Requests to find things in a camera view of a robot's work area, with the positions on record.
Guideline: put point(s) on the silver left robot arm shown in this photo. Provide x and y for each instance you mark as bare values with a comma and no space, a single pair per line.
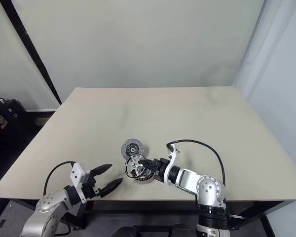
48,201

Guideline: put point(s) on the dark rounded shape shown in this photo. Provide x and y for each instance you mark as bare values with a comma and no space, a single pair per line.
125,231

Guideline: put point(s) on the grey round motor lid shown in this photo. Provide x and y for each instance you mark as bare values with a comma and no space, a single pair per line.
132,148

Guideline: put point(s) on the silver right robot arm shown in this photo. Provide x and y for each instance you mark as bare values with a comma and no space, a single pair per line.
207,188

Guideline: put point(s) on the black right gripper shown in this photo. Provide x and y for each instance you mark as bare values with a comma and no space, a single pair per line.
159,168

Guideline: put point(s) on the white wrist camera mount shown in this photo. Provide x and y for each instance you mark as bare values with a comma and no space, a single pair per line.
77,174
173,155

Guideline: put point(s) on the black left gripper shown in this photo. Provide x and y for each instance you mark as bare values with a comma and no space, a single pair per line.
90,187

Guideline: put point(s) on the black diagonal wall post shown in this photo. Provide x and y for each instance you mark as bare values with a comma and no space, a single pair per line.
30,49

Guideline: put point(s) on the silver metal rotor part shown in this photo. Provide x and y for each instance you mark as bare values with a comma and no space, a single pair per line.
133,165

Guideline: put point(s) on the black table frame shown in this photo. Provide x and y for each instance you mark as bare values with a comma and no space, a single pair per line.
256,206

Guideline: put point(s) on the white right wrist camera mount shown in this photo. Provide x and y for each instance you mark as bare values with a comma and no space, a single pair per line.
173,155

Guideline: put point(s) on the silver motor housing copper windings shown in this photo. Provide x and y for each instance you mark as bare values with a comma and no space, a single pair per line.
145,178

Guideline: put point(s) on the black bag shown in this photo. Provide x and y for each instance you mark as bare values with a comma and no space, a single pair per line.
7,116

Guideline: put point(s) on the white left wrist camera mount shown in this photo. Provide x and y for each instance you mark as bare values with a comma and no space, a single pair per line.
77,174

